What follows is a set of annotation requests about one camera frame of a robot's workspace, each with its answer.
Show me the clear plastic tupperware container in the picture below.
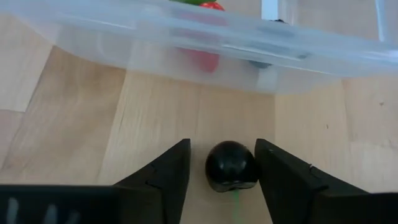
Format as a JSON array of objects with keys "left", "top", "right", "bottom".
[{"left": 0, "top": 0, "right": 398, "bottom": 96}]

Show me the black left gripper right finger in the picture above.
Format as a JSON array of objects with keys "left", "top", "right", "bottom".
[{"left": 254, "top": 138, "right": 371, "bottom": 224}]

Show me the dark blueberry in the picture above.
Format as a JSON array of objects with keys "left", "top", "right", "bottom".
[{"left": 205, "top": 140, "right": 259, "bottom": 193}]

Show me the green leafy vegetable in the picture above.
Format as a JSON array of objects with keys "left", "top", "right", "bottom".
[{"left": 169, "top": 0, "right": 218, "bottom": 6}]

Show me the red strawberry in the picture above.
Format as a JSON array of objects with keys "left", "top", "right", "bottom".
[{"left": 177, "top": 1, "right": 229, "bottom": 75}]

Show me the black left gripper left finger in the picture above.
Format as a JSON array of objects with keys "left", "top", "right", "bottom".
[{"left": 113, "top": 138, "right": 192, "bottom": 224}]

